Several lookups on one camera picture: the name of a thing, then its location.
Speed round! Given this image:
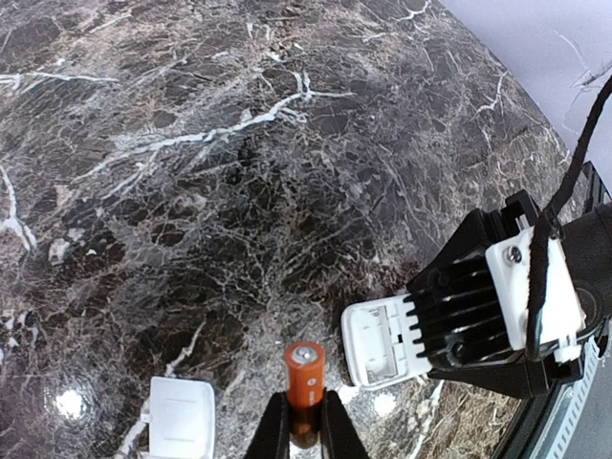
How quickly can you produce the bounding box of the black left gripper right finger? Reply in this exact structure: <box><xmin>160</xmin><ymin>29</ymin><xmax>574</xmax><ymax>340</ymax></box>
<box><xmin>320</xmin><ymin>390</ymin><xmax>369</xmax><ymax>459</ymax></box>

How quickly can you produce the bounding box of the white slotted cable duct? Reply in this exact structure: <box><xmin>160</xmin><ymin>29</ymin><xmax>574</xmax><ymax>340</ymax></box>
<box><xmin>549</xmin><ymin>338</ymin><xmax>611</xmax><ymax>459</ymax></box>

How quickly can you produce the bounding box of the white remote control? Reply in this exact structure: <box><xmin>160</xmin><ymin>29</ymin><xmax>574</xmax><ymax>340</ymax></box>
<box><xmin>340</xmin><ymin>294</ymin><xmax>432</xmax><ymax>390</ymax></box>

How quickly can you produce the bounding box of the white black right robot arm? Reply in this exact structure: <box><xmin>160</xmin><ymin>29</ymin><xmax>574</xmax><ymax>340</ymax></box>
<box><xmin>562</xmin><ymin>203</ymin><xmax>612</xmax><ymax>336</ymax></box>

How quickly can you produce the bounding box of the white battery cover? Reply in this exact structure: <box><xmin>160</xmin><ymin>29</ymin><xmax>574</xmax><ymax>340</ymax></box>
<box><xmin>142</xmin><ymin>377</ymin><xmax>216</xmax><ymax>459</ymax></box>

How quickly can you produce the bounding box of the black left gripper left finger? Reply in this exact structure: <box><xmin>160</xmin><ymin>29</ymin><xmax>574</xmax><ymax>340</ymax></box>
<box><xmin>244</xmin><ymin>392</ymin><xmax>290</xmax><ymax>459</ymax></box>

